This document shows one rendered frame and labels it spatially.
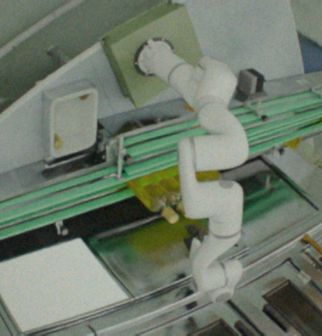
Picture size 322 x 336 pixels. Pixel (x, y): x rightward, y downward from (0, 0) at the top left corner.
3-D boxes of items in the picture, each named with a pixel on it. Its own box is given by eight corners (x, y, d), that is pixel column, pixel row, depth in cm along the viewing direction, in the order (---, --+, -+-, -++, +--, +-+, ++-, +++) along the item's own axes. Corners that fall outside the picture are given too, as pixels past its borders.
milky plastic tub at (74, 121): (42, 146, 179) (51, 159, 173) (42, 90, 166) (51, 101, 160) (84, 133, 187) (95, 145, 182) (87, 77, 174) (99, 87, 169)
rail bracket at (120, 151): (104, 169, 184) (123, 190, 176) (106, 126, 174) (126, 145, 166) (112, 166, 185) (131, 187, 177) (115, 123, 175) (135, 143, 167)
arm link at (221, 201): (233, 199, 146) (178, 204, 145) (234, 127, 135) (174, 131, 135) (243, 234, 132) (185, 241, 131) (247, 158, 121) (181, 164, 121)
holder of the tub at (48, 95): (42, 158, 182) (51, 170, 177) (42, 90, 166) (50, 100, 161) (83, 145, 191) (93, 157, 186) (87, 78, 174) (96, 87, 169)
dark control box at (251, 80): (237, 85, 219) (249, 94, 214) (239, 69, 215) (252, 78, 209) (250, 82, 223) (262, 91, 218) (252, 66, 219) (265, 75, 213)
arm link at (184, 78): (162, 88, 163) (192, 114, 153) (178, 52, 158) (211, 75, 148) (185, 92, 170) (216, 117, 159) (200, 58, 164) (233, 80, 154)
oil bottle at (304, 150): (284, 143, 241) (319, 174, 224) (285, 134, 237) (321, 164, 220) (291, 140, 243) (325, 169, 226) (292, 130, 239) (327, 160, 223)
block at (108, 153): (94, 153, 187) (104, 164, 183) (95, 130, 182) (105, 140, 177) (103, 150, 189) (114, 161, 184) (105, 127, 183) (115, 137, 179)
